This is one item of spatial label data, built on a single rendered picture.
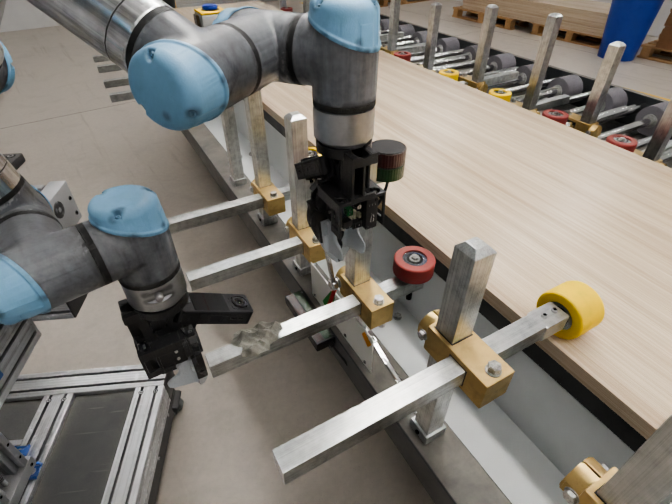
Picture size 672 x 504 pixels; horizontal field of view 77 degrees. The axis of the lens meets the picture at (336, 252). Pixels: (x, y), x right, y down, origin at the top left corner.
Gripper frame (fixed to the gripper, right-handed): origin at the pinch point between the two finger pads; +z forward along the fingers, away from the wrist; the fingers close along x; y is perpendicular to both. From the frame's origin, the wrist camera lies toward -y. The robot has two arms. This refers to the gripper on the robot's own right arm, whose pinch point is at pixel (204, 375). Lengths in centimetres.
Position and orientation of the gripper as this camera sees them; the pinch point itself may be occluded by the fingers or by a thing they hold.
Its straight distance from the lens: 76.3
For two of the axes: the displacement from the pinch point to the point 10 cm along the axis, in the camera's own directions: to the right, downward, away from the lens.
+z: 0.0, 7.7, 6.4
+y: -8.7, 3.1, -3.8
